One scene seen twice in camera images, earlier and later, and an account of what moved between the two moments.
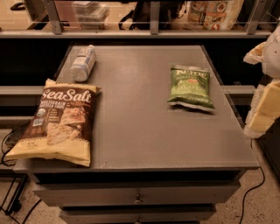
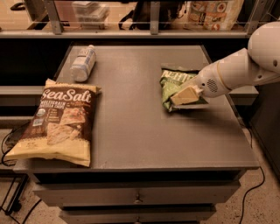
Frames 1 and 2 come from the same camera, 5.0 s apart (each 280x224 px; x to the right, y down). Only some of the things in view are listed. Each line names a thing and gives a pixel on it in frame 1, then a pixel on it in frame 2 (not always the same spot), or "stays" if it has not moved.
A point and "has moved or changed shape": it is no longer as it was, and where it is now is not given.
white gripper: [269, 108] -> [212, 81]
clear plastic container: [91, 16] stays
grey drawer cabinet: [167, 143] stays
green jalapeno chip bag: [191, 87] has moved or changed shape
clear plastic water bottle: [83, 64] stays
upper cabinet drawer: [136, 193] stays
